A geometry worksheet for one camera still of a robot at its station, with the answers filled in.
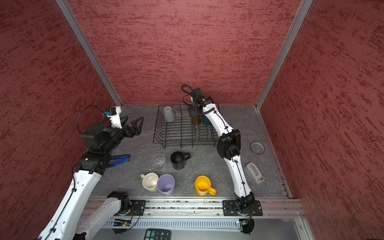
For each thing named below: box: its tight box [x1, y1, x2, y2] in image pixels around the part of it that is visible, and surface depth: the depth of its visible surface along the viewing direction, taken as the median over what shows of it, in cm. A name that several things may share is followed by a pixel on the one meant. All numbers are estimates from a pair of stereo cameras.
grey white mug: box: [163, 106, 179, 123], surface depth 106 cm
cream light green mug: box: [140, 172, 159, 192], surface depth 77 cm
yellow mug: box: [195, 175, 217, 196], surface depth 77 cm
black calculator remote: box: [143, 228, 172, 240], surface depth 68 cm
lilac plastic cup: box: [157, 174, 175, 196], surface depth 74 cm
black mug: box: [170, 151, 191, 171], surface depth 87 cm
